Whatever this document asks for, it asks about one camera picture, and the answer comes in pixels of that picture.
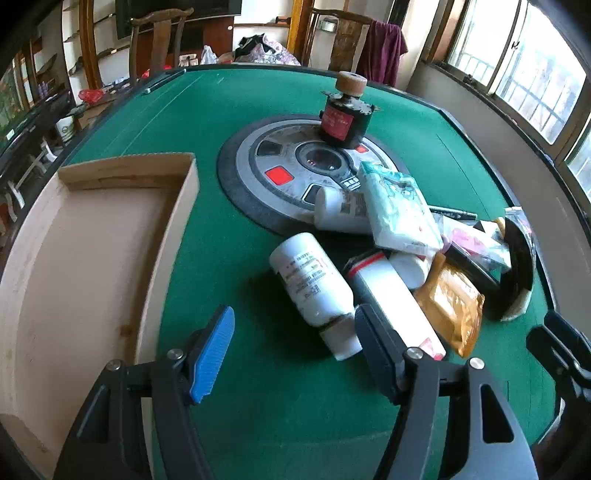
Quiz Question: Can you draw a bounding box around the black box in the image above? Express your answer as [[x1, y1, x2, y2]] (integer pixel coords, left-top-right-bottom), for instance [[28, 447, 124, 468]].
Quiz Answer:
[[445, 240, 502, 291]]

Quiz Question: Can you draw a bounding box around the black curved band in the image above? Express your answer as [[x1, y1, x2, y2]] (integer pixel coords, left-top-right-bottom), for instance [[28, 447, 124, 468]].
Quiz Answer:
[[485, 217, 536, 322]]

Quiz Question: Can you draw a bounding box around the yellow brown packet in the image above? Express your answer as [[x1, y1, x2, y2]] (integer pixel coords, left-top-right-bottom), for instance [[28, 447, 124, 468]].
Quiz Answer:
[[413, 253, 485, 358]]

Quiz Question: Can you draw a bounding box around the window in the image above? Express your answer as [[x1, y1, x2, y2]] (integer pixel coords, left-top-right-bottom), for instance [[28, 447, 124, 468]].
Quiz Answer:
[[431, 0, 591, 190]]

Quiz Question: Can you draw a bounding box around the cardboard box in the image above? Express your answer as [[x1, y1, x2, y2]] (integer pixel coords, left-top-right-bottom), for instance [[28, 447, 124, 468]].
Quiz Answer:
[[0, 152, 200, 478]]

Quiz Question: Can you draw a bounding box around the clear plastic bag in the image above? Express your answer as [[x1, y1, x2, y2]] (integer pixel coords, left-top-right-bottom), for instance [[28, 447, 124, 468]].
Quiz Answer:
[[441, 217, 511, 273]]

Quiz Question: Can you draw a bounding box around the small white jar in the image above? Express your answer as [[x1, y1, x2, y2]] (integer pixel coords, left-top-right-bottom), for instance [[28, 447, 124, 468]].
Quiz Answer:
[[390, 251, 432, 291]]

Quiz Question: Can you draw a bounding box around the green white tissue pack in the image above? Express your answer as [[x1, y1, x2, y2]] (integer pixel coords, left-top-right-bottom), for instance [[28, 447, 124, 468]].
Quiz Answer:
[[357, 161, 444, 254]]

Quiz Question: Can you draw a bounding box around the large white cylindrical bottle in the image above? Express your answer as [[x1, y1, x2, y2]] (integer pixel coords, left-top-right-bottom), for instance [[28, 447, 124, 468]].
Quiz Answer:
[[269, 232, 363, 362]]

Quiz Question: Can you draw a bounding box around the round grey table control panel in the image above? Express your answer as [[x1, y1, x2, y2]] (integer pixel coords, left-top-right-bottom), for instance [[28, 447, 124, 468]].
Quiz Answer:
[[217, 114, 411, 238]]

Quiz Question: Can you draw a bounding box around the white bucket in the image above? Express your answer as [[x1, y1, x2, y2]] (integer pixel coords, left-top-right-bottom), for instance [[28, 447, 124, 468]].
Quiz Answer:
[[56, 115, 76, 144]]

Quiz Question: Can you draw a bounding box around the black television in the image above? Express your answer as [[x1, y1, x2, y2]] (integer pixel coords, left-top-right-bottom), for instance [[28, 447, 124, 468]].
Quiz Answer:
[[115, 0, 243, 40]]

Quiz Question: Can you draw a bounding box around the floral clothes pile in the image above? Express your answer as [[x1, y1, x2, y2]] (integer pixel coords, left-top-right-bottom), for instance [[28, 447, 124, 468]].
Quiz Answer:
[[233, 34, 301, 65]]

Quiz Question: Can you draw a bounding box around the white tube bottle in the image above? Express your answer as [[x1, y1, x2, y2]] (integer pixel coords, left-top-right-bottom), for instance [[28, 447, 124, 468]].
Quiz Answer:
[[314, 185, 375, 233]]

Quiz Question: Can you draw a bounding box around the wooden chair with purple garment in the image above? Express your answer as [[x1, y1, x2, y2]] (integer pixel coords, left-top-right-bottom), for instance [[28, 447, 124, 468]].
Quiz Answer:
[[302, 7, 375, 72]]

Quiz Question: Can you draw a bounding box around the black pen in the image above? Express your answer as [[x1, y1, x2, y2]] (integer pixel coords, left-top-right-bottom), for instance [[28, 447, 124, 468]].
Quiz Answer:
[[429, 205, 477, 221]]

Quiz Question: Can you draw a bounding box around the purple garment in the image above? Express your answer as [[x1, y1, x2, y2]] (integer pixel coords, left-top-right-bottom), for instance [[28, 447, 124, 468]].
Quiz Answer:
[[355, 21, 409, 88]]

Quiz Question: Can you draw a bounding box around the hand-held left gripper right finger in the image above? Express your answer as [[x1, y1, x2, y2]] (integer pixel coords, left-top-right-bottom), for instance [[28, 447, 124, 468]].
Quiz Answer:
[[353, 304, 541, 480]]

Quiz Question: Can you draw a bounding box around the green wall mural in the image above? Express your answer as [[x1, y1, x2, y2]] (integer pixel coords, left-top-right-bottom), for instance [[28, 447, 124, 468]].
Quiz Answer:
[[0, 60, 28, 134]]

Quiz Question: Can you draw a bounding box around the long white carton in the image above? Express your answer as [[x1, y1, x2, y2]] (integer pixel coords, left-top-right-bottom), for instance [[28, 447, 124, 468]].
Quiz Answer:
[[344, 250, 447, 361]]

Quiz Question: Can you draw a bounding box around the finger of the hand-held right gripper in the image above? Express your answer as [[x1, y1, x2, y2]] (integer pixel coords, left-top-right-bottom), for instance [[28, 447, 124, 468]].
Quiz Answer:
[[526, 325, 591, 416], [545, 313, 591, 358]]

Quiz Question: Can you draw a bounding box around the slim grey rod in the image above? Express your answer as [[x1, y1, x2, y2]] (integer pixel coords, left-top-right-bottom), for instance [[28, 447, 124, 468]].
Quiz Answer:
[[143, 68, 186, 94]]

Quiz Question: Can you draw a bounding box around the wooden wall shelf unit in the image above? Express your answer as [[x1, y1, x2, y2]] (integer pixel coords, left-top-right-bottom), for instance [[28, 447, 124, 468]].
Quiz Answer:
[[60, 0, 305, 90]]

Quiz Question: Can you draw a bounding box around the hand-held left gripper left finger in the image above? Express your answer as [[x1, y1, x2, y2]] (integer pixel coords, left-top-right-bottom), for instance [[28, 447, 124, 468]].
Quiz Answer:
[[53, 305, 236, 480]]

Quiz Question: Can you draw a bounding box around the low wooden cabinet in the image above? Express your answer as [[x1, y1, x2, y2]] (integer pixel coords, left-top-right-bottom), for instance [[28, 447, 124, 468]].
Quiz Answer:
[[74, 99, 114, 132]]

